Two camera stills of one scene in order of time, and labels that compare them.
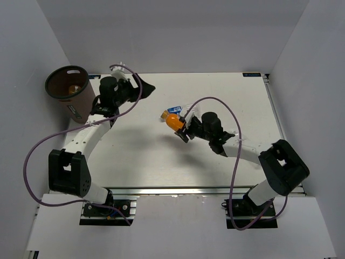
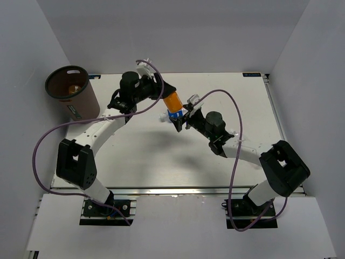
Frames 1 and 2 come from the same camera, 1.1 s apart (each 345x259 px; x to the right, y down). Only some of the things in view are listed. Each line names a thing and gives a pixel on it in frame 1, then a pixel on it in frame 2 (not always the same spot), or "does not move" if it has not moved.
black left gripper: x=135 y=91 to x=156 y=87
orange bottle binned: x=74 y=89 does not move
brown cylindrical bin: x=70 y=85 does not move
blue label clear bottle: x=177 y=109 to x=166 y=116
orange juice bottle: x=172 y=120 to x=173 y=102
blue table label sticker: x=251 y=74 does not move
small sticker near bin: x=92 y=76 does not move
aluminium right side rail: x=300 y=188 does not move
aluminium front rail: x=174 y=191 does not move
